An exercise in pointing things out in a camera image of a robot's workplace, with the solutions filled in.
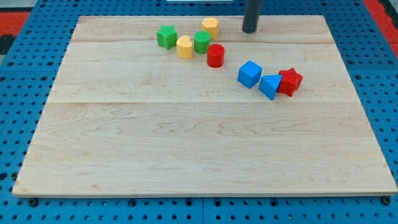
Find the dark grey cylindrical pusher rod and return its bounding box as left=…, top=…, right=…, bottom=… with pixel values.
left=242, top=0, right=263, bottom=34

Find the yellow crescent block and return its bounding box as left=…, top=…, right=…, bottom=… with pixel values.
left=177, top=35, right=193, bottom=59

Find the blue triangle block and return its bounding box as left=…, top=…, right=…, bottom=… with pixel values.
left=259, top=75, right=282, bottom=101

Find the red star block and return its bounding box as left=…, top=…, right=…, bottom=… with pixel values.
left=277, top=68, right=303, bottom=96

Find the blue cube block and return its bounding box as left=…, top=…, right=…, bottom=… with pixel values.
left=238, top=60, right=262, bottom=88

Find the light wooden board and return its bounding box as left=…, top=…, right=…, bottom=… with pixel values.
left=12, top=16, right=397, bottom=198

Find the red cylinder block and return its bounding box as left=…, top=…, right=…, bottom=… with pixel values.
left=206, top=44, right=225, bottom=68

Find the green star block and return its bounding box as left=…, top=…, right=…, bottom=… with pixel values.
left=156, top=25, right=178, bottom=50

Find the green cylinder block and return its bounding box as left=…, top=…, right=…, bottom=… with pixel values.
left=193, top=30, right=211, bottom=54

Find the yellow hexagon block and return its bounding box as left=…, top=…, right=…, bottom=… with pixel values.
left=201, top=17, right=219, bottom=40

